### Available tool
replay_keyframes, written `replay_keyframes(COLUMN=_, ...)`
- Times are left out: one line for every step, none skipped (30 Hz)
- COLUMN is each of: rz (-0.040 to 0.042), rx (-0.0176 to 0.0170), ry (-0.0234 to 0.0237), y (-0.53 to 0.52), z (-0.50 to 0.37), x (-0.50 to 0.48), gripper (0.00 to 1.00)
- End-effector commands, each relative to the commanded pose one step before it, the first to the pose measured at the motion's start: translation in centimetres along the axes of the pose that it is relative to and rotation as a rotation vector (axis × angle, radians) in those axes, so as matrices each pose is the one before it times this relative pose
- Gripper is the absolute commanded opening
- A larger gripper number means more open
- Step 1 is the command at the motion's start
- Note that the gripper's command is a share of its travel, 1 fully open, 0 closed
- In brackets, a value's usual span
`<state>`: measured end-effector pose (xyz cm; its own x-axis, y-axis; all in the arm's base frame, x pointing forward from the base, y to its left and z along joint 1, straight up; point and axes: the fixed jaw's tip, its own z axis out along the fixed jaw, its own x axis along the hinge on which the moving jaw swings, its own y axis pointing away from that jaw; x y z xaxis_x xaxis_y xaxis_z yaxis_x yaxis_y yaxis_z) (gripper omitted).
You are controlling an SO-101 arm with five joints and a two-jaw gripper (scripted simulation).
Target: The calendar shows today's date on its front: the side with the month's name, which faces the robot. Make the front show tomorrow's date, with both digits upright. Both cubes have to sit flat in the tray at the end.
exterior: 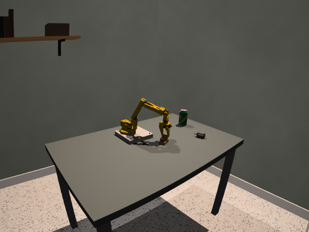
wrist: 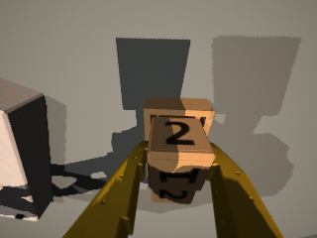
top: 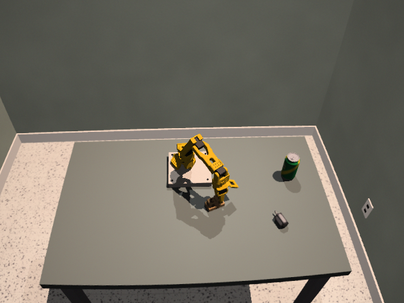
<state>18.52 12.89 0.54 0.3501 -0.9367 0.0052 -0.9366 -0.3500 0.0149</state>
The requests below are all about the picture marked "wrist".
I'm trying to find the brown number cube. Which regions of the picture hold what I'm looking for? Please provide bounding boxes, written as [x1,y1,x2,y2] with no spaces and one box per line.
[148,117,216,191]
[151,189,196,204]

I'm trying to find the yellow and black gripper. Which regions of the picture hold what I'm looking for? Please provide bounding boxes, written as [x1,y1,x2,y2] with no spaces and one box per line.
[62,141,284,238]

